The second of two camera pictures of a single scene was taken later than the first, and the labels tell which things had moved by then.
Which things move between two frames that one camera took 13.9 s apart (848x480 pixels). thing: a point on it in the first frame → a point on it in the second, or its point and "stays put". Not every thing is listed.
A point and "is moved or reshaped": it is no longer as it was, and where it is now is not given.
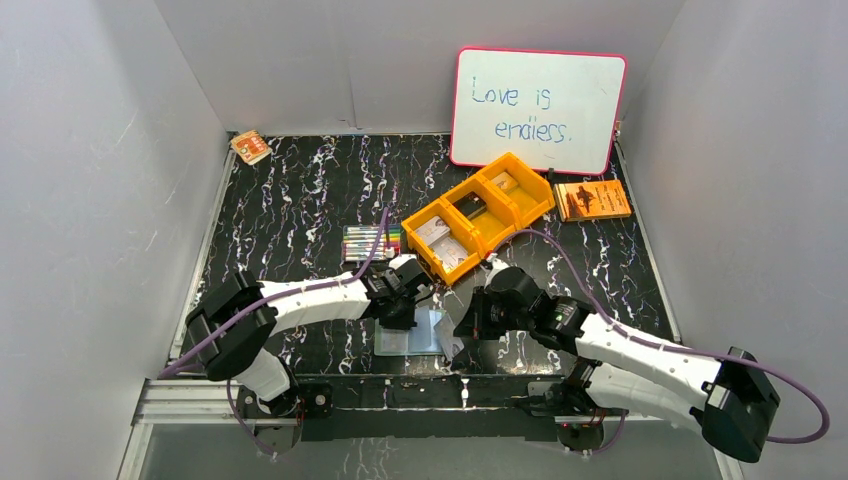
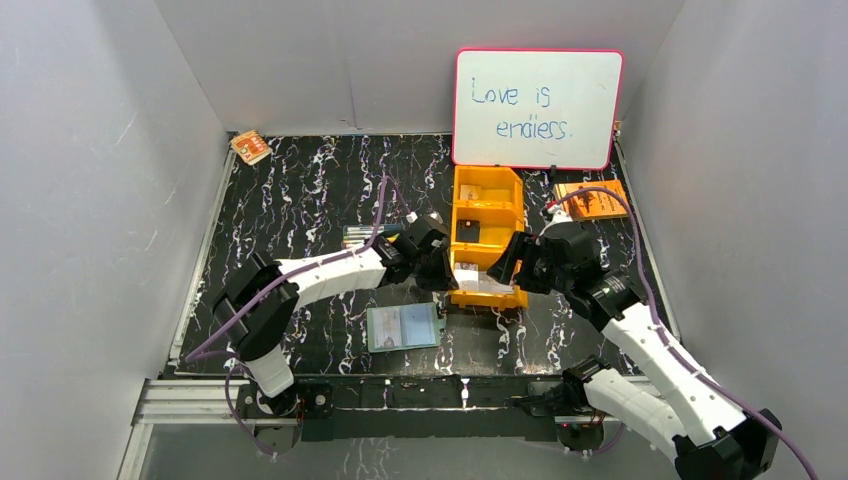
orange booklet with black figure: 591,200 stays put
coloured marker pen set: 357,241 stays put
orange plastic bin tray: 451,234 is moved or reshaped
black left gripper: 411,291 → 431,258
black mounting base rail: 424,408 stays put
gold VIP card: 505,182 → 470,192
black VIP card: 471,205 → 467,231
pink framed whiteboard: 560,111 stays put
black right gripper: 474,325 → 522,246
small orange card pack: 250,146 stays put
